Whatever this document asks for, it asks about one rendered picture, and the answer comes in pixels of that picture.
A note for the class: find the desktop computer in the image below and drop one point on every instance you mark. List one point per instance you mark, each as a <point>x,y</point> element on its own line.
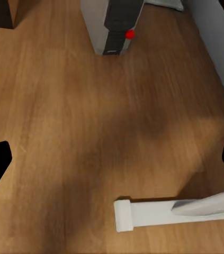
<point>111,23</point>

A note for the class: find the desk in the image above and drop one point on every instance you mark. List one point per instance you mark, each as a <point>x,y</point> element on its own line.
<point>129,215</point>

